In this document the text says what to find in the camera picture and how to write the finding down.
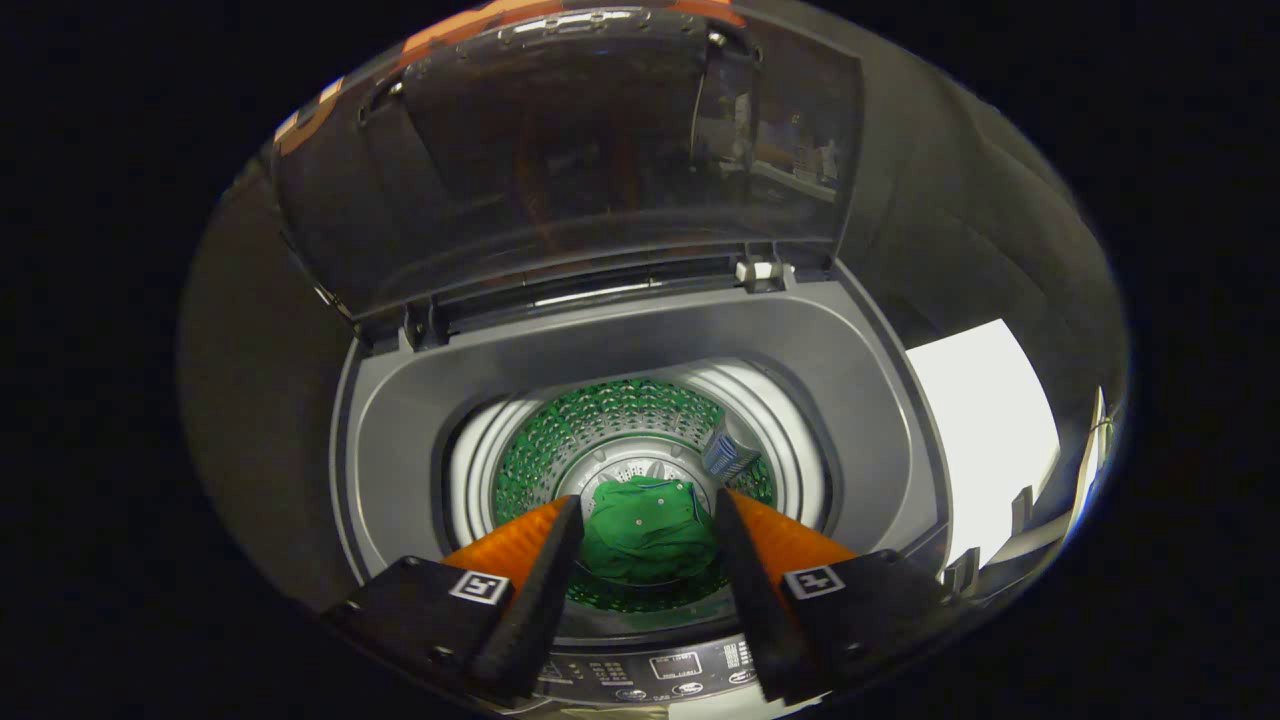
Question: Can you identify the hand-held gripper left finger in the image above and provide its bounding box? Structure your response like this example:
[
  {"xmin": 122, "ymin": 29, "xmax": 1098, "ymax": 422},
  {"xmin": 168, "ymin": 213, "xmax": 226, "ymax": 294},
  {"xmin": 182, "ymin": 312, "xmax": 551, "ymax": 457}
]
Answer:
[{"xmin": 320, "ymin": 495, "xmax": 585, "ymax": 703}]

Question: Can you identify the dark washing machine lid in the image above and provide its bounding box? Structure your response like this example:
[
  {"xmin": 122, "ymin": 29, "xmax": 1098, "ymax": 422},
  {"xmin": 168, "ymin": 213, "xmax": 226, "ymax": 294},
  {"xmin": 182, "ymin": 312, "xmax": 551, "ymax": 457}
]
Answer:
[{"xmin": 272, "ymin": 8, "xmax": 866, "ymax": 346}]

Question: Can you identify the green polo shirt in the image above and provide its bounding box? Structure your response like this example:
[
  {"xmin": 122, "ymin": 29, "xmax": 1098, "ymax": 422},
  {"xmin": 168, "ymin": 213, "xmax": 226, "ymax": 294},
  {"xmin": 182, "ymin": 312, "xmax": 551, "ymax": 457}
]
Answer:
[{"xmin": 580, "ymin": 478, "xmax": 719, "ymax": 587}]

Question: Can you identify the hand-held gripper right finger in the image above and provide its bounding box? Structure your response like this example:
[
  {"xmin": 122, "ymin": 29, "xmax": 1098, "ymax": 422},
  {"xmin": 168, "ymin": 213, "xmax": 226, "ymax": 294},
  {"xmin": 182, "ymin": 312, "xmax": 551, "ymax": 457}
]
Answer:
[{"xmin": 714, "ymin": 487, "xmax": 947, "ymax": 707}]

